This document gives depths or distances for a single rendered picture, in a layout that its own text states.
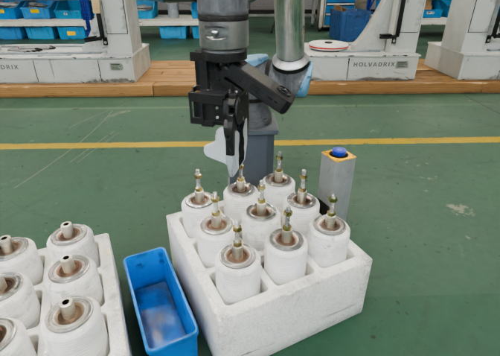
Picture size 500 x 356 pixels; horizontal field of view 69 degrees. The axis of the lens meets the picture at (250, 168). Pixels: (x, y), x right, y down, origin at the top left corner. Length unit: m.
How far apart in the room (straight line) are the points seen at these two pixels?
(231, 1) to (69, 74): 2.48
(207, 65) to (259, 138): 0.70
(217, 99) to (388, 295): 0.75
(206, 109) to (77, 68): 2.38
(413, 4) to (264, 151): 1.95
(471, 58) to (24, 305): 3.01
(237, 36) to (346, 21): 4.62
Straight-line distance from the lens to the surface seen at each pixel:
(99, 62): 2.86
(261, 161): 1.30
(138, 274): 1.05
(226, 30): 0.55
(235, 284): 0.76
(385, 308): 1.07
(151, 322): 1.01
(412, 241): 1.31
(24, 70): 3.09
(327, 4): 6.13
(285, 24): 1.09
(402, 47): 2.99
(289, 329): 0.89
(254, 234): 0.88
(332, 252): 0.86
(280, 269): 0.81
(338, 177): 1.05
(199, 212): 0.91
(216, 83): 0.59
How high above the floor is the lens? 0.76
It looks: 28 degrees down
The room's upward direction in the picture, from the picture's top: straight up
